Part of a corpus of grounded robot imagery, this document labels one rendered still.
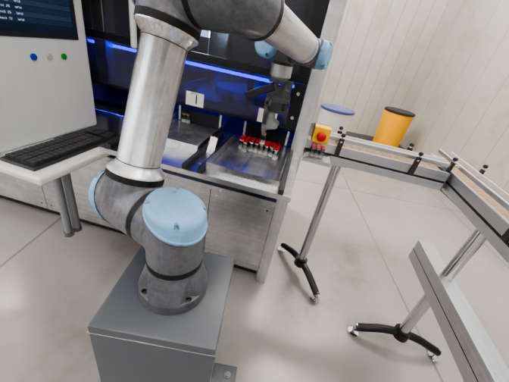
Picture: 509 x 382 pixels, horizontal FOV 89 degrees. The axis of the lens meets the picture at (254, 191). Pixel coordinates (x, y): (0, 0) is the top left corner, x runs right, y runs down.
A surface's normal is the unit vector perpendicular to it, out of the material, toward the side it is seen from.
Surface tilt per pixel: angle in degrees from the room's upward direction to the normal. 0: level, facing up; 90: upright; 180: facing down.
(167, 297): 72
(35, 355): 0
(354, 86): 90
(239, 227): 90
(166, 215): 7
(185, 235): 88
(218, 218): 90
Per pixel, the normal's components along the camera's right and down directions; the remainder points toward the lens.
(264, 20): 0.49, 0.80
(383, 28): -0.08, 0.50
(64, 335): 0.18, -0.85
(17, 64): 0.95, 0.29
